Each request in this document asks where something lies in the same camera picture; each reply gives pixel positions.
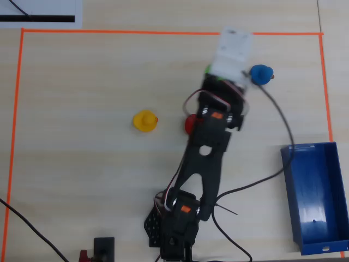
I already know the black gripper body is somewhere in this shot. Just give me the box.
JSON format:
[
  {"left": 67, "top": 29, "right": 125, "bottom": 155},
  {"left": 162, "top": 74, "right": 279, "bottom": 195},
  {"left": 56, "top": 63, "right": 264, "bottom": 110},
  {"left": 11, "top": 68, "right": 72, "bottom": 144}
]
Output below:
[{"left": 201, "top": 75, "right": 246, "bottom": 110}]

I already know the green rubber duck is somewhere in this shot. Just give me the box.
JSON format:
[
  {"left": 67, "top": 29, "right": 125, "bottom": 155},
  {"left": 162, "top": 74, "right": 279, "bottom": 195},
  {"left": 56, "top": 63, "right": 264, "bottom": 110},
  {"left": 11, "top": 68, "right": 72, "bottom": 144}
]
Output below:
[{"left": 204, "top": 64, "right": 227, "bottom": 82}]

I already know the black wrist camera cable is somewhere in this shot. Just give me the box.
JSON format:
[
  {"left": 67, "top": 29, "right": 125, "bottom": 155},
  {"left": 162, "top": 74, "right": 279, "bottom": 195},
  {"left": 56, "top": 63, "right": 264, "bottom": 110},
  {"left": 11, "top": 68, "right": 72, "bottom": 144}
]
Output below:
[{"left": 211, "top": 69, "right": 296, "bottom": 262}]

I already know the red rubber duck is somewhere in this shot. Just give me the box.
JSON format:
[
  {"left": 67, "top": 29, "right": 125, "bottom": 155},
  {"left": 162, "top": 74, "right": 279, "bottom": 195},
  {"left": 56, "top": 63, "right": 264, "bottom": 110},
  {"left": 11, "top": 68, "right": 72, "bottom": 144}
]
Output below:
[{"left": 184, "top": 114, "right": 202, "bottom": 135}]

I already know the blue plastic box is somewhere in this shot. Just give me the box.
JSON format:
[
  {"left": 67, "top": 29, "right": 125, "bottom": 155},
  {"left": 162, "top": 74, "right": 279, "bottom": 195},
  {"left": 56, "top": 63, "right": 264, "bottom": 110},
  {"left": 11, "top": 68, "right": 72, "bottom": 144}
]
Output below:
[{"left": 280, "top": 141, "right": 349, "bottom": 256}]

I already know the long orange tape strip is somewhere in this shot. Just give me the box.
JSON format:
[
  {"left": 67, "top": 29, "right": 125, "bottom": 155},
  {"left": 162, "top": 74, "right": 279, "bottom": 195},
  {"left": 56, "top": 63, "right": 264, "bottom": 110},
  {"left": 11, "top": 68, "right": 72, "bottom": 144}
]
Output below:
[{"left": 21, "top": 28, "right": 324, "bottom": 36}]

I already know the thin black zip tie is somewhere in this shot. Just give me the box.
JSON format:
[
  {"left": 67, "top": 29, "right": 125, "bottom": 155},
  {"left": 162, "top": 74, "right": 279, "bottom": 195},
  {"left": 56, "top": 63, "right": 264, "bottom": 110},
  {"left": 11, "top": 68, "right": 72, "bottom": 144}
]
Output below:
[{"left": 214, "top": 202, "right": 238, "bottom": 216}]

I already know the blue rubber duck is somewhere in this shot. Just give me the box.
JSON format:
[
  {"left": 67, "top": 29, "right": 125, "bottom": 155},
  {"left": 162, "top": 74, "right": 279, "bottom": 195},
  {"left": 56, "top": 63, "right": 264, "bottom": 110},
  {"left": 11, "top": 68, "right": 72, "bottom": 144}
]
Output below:
[{"left": 249, "top": 64, "right": 275, "bottom": 86}]

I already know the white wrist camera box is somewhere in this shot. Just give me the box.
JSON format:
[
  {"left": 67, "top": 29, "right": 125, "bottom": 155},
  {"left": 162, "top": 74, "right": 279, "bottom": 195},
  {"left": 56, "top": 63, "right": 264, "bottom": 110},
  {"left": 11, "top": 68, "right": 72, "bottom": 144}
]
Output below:
[{"left": 211, "top": 26, "right": 253, "bottom": 91}]

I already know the yellow rubber duck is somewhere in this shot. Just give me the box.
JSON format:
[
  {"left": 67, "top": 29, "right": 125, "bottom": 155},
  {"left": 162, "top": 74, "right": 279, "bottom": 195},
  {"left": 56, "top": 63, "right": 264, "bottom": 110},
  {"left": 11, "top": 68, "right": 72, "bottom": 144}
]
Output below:
[{"left": 133, "top": 109, "right": 160, "bottom": 133}]

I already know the white paper with black bar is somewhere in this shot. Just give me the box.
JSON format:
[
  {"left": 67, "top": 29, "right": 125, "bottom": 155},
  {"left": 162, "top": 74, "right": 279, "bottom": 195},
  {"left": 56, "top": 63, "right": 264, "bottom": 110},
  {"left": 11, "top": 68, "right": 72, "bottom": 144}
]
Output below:
[{"left": 0, "top": 0, "right": 82, "bottom": 29}]

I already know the thin black cable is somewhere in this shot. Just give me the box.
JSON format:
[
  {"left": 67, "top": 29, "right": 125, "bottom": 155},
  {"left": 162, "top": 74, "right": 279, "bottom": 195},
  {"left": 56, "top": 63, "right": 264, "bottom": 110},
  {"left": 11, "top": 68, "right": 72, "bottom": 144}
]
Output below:
[{"left": 9, "top": 0, "right": 32, "bottom": 19}]

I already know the black stand cable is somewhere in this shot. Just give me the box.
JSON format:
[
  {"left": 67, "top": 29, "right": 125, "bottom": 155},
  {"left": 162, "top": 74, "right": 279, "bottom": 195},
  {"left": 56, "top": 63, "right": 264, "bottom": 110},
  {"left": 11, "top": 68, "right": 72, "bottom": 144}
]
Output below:
[{"left": 0, "top": 198, "right": 70, "bottom": 262}]

